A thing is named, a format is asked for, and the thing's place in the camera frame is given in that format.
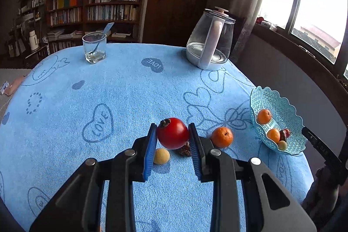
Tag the large mandarin orange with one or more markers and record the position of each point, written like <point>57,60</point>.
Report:
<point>222,137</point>

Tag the yellow-brown longan fruit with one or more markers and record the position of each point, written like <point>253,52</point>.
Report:
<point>161,156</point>
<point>282,145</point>

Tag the dark purple passion fruit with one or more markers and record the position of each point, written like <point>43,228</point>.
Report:
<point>185,151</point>
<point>284,135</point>

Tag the blue printed towel tablecloth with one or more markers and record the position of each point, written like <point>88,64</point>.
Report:
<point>122,96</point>

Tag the clear glass cup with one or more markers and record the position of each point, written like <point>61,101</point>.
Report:
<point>93,50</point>

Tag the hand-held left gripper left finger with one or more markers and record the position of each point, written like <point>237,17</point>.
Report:
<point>151,153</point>

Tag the red pomegranate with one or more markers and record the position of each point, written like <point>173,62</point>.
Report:
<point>172,132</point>

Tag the round orange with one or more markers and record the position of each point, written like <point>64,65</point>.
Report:
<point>264,116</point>

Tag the light blue lattice fruit basket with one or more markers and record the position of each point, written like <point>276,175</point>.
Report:
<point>285,109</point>

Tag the beige curtain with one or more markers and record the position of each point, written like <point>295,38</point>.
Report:
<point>244,3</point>

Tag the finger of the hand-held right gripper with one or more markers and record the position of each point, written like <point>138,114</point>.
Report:
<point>308,135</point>

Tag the white thermos bottle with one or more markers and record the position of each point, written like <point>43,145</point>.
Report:
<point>33,40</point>

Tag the wooden bookshelf with books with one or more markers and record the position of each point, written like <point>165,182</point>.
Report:
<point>95,9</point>

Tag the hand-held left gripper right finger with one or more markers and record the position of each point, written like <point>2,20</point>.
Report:
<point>194,156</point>

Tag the small oval orange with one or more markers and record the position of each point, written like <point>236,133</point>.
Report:
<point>273,135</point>

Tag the cluttered metal storage rack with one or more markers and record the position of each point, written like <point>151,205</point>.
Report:
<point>27,20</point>

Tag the light blue spoon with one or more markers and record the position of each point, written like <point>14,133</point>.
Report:
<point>108,28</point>

